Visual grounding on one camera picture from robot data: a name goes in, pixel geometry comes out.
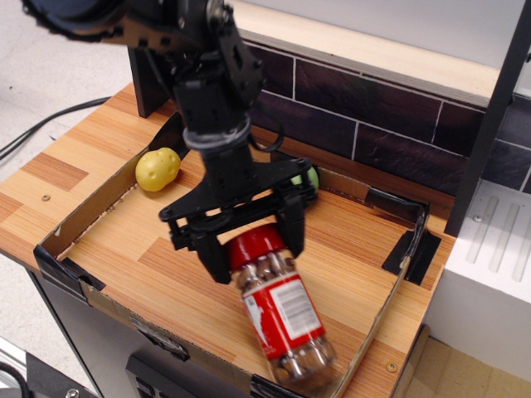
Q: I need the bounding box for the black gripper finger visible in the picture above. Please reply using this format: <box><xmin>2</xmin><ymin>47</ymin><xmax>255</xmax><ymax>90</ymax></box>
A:
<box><xmin>275</xmin><ymin>197</ymin><xmax>305</xmax><ymax>257</ymax></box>
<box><xmin>194</xmin><ymin>235</ymin><xmax>231</xmax><ymax>284</ymax></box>

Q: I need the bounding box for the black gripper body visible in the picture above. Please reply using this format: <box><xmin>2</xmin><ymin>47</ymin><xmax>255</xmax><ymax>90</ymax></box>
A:
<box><xmin>159</xmin><ymin>144</ymin><xmax>317</xmax><ymax>250</ymax></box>

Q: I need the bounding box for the red-capped spice bottle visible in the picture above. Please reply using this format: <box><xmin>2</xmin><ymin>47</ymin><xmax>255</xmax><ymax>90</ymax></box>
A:
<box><xmin>224</xmin><ymin>223</ymin><xmax>335</xmax><ymax>386</ymax></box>

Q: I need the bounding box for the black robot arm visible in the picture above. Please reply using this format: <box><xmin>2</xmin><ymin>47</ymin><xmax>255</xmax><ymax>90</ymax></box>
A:
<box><xmin>22</xmin><ymin>1</ymin><xmax>316</xmax><ymax>284</ymax></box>

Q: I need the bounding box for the cardboard fence with black tape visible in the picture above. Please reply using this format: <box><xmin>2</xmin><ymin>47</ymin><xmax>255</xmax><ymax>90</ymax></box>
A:
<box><xmin>26</xmin><ymin>112</ymin><xmax>451</xmax><ymax>397</ymax></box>

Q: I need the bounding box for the green toy pear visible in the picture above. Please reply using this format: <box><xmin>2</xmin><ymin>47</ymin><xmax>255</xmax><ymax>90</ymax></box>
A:
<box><xmin>290</xmin><ymin>167</ymin><xmax>319</xmax><ymax>192</ymax></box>

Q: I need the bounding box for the yellow toy potato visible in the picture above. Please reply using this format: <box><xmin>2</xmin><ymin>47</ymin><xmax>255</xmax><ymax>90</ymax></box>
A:
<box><xmin>135</xmin><ymin>148</ymin><xmax>181</xmax><ymax>192</ymax></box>

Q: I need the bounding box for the black cabinet under table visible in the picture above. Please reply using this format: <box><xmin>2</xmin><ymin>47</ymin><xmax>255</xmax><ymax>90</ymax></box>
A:
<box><xmin>29</xmin><ymin>273</ymin><xmax>251</xmax><ymax>397</ymax></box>

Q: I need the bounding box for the light wooden shelf board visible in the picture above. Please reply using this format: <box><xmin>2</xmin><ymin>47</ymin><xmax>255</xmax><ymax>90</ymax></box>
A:
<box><xmin>229</xmin><ymin>1</ymin><xmax>500</xmax><ymax>107</ymax></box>

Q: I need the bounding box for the white sink drainboard unit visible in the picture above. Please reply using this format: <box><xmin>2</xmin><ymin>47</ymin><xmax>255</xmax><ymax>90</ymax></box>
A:
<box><xmin>426</xmin><ymin>181</ymin><xmax>530</xmax><ymax>381</ymax></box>

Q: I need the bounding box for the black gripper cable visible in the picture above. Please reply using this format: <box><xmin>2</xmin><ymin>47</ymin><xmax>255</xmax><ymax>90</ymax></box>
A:
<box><xmin>248</xmin><ymin>119</ymin><xmax>285</xmax><ymax>153</ymax></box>

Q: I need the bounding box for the black shelf post left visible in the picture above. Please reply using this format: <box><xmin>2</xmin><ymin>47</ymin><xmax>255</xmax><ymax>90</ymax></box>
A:
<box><xmin>128</xmin><ymin>46</ymin><xmax>174</xmax><ymax>118</ymax></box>

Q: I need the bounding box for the black shelf post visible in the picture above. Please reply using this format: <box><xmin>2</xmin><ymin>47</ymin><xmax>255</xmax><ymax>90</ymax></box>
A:
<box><xmin>128</xmin><ymin>46</ymin><xmax>174</xmax><ymax>118</ymax></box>
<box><xmin>445</xmin><ymin>0</ymin><xmax>530</xmax><ymax>237</ymax></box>

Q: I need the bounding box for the black cable on floor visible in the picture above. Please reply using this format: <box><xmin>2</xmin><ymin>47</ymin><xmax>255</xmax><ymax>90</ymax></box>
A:
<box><xmin>0</xmin><ymin>96</ymin><xmax>112</xmax><ymax>161</ymax></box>

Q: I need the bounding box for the black shelf post right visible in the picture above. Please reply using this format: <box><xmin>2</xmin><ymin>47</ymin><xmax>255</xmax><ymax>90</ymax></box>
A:
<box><xmin>445</xmin><ymin>0</ymin><xmax>530</xmax><ymax>237</ymax></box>

